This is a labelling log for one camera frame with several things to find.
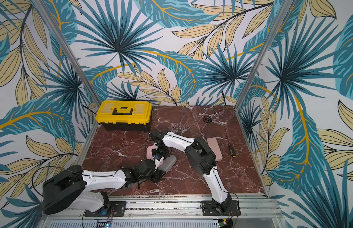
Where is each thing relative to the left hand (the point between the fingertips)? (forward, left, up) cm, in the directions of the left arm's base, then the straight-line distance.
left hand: (160, 172), depth 85 cm
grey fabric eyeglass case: (+5, -4, +3) cm, 7 cm away
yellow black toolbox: (+31, +25, +16) cm, 42 cm away
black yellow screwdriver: (+14, -47, +1) cm, 49 cm away
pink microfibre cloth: (+12, +8, -3) cm, 15 cm away
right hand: (+8, +2, 0) cm, 8 cm away
